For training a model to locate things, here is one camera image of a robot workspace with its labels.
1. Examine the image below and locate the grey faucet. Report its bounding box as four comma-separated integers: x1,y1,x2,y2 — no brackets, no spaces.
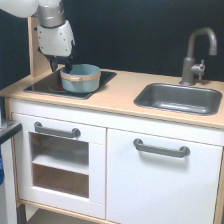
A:
179,27,219,87

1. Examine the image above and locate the grey cabinet door handle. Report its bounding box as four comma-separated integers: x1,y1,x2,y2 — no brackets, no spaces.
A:
133,139,190,158

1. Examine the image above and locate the white cabinet door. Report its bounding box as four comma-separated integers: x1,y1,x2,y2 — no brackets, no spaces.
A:
106,130,222,224

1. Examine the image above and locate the teal pot with wooden band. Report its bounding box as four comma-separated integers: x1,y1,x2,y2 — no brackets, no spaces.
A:
60,64,101,93

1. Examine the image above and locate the black toy stovetop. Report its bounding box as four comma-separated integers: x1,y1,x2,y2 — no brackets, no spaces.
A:
24,71,116,100

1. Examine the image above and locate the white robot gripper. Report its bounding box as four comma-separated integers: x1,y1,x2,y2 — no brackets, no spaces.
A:
37,20,75,74

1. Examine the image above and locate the grey object at left edge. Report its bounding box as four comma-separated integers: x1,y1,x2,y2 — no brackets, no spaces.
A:
0,120,22,145

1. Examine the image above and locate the white oven door with window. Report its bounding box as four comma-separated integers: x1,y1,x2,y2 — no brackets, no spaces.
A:
13,113,106,219

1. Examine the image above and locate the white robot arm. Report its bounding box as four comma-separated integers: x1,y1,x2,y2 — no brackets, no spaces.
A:
0,0,75,73

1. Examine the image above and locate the blue object at left edge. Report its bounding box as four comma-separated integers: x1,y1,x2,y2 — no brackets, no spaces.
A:
0,147,4,185

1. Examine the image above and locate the grey sink basin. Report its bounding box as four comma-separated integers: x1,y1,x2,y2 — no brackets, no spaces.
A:
134,83,222,116

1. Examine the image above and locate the grey oven door handle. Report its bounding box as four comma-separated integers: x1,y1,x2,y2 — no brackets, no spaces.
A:
34,122,81,138

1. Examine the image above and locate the wooden toy kitchen frame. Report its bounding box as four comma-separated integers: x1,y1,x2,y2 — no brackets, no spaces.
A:
0,13,224,224

